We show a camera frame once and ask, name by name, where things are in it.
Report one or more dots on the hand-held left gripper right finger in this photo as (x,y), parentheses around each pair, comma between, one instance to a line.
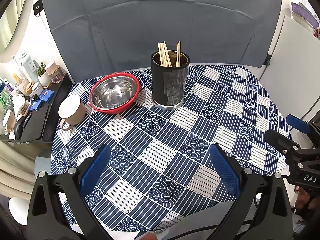
(226,172)

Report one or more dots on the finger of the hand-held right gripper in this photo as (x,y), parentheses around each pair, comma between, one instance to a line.
(278,138)
(297,123)

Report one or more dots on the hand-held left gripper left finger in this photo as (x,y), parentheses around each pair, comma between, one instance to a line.
(96,170)

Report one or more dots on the black cylindrical utensil holder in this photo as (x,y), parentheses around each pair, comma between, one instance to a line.
(170,85)

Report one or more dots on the group of wooden chopsticks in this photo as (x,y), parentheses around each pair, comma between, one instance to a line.
(165,55)

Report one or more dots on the person's right hand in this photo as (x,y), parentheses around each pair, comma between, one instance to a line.
(305,200)

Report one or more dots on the person's left hand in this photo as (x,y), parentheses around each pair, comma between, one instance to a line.
(147,236)

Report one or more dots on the thin-framed eyeglasses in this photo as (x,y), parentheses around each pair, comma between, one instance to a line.
(70,155)

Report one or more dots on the beige ceramic mug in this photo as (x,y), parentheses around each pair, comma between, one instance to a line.
(75,115)

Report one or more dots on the blue white patterned tablecloth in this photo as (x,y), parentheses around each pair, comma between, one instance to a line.
(155,135)

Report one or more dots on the black clip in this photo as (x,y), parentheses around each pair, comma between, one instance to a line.
(268,60)

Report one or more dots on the black side shelf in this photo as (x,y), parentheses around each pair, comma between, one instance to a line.
(50,115)

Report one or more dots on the stainless steel bowl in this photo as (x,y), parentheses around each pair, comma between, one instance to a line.
(112,92)

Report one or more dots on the beige curtain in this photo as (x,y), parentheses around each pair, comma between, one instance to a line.
(15,167)

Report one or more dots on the white stool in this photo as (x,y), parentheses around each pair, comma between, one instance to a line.
(18,211)

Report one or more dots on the blue box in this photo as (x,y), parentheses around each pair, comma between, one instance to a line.
(46,95)
(35,105)

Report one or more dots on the pink stacked cups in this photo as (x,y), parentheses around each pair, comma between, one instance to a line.
(56,72)

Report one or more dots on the small plant in white pot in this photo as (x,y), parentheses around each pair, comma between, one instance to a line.
(44,77)

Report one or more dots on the purple basket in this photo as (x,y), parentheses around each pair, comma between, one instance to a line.
(305,15)

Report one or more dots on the pale pump bottle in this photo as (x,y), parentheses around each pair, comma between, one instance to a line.
(28,67)

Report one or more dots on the grey fabric backdrop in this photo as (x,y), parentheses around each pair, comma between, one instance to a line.
(150,17)

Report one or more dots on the black wall socket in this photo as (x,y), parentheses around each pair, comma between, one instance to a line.
(38,7)

